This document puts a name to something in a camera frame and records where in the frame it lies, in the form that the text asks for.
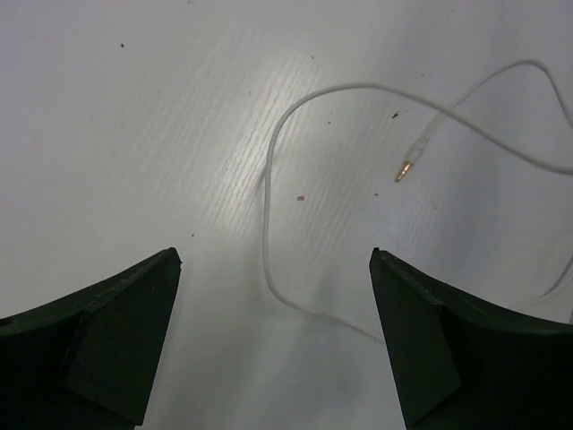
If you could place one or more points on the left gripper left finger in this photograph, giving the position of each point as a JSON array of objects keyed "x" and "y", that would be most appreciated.
[{"x": 89, "y": 360}]

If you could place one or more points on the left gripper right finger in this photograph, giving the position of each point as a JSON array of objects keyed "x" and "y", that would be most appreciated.
[{"x": 460, "y": 362}]

